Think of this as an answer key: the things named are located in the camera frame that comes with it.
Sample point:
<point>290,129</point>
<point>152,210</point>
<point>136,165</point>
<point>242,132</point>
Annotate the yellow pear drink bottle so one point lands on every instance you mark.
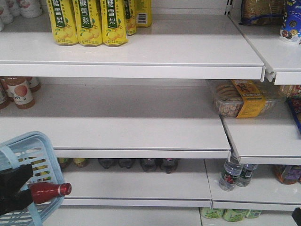
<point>88,22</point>
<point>62,20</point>
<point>114,28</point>

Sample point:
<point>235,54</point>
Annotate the white metal shelving unit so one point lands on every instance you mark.
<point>149,99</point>

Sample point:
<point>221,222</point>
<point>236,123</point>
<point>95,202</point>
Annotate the blue cookie cup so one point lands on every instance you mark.
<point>290,31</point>

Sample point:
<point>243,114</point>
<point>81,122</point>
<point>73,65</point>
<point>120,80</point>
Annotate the coke bottle red label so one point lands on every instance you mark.
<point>169,165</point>
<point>126,162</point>
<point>107,163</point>
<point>148,165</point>

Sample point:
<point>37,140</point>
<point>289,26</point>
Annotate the clear water bottle dark label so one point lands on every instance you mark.
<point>246,174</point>

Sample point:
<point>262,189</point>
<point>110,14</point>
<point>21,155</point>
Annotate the light blue plastic basket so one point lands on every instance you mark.
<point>35,149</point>

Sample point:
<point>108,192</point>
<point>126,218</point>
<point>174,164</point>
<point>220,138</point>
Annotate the orange C100 juice bottle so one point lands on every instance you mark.
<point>20,91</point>

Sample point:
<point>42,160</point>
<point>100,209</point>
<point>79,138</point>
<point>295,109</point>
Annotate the clear box of biscuits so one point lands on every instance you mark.
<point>243,98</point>

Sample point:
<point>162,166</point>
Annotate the brown biscuit package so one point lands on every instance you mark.
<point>261,12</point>

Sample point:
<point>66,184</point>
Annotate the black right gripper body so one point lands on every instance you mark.
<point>296,215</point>

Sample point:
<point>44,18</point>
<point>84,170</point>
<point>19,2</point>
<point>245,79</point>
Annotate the red coca-cola aluminium bottle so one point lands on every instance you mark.
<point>43,192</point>

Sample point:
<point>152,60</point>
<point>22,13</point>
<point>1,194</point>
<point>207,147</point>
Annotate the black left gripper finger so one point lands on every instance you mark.
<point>12,180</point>

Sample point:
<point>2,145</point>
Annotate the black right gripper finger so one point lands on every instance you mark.
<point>16,201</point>

